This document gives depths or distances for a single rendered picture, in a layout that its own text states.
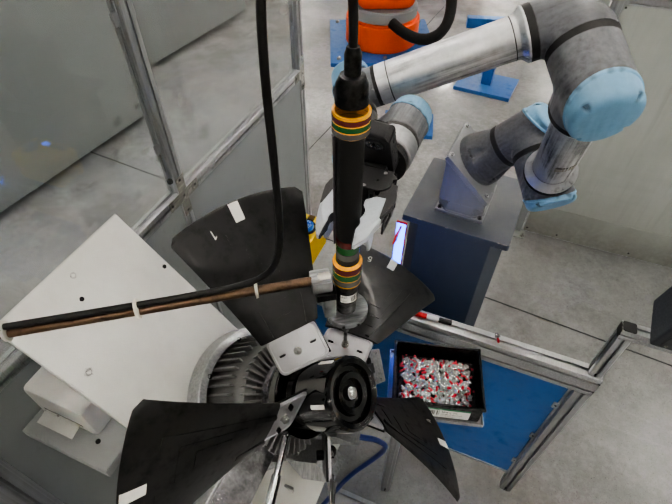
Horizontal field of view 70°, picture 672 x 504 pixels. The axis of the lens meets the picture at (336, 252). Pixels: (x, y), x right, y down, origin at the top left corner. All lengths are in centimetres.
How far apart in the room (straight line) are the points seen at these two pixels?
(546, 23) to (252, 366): 75
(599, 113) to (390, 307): 48
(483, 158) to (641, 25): 120
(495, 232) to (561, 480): 114
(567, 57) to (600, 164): 181
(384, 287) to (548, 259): 195
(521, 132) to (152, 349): 96
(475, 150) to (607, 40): 54
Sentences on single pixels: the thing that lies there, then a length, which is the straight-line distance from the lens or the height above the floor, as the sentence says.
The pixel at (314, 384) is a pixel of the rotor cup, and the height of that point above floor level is 125.
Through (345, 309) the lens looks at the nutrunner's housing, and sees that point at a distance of 76.
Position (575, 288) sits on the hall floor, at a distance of 277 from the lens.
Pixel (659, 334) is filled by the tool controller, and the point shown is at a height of 109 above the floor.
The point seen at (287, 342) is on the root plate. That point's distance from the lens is 80.
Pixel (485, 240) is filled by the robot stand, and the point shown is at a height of 100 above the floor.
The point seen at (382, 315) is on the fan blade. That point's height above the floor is 118.
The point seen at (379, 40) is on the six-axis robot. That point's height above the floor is 16.
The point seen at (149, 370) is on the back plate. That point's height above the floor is 119.
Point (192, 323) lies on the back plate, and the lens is 95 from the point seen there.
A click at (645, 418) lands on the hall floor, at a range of 247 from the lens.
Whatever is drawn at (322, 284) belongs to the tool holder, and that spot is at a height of 139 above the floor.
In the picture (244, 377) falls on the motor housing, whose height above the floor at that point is 119.
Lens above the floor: 193
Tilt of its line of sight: 47 degrees down
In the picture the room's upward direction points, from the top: straight up
